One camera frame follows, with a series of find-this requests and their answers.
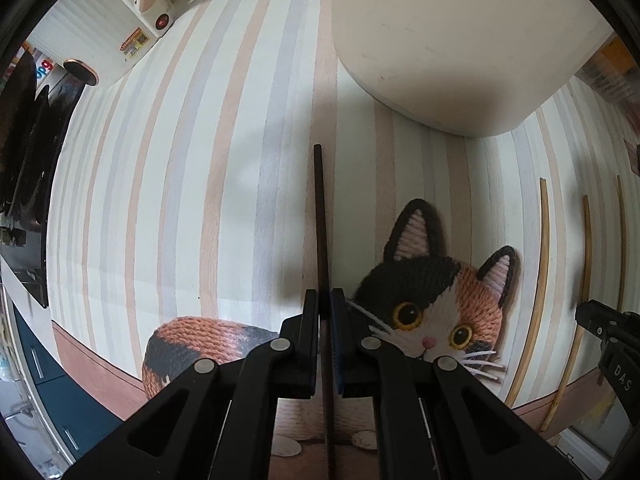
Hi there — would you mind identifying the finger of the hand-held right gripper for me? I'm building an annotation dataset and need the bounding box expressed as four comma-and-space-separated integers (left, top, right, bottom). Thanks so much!
575, 299, 640, 411

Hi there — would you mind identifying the white and pink electric kettle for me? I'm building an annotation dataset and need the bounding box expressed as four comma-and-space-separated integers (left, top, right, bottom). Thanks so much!
37, 0, 177, 86

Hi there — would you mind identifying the clear plastic tray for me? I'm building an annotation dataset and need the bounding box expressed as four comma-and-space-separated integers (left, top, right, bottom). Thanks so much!
575, 30, 640, 141

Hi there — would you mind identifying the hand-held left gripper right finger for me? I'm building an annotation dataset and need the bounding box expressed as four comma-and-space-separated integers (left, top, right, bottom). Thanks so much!
330, 288, 583, 480

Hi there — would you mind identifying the black induction cooktop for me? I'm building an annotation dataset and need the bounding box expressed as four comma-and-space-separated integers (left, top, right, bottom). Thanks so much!
0, 50, 68, 309

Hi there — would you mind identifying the colourful wall sticker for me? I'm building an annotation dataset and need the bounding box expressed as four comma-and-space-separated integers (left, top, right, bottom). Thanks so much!
20, 42, 57, 81

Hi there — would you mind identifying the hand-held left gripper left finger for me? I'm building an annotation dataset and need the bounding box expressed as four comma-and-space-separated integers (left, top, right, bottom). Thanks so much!
62, 288, 321, 480

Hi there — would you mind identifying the dark blue cabinet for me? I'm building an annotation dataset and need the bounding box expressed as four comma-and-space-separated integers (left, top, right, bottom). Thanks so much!
10, 305, 123, 463

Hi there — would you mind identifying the striped cat print tablecloth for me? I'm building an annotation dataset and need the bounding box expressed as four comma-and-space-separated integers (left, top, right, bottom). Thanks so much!
42, 0, 640, 480

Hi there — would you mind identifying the dark brown chopstick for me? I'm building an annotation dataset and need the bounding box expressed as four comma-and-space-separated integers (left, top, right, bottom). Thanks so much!
312, 144, 337, 480

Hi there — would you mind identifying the black wok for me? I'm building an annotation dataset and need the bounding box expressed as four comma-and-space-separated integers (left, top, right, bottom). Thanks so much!
50, 58, 100, 111

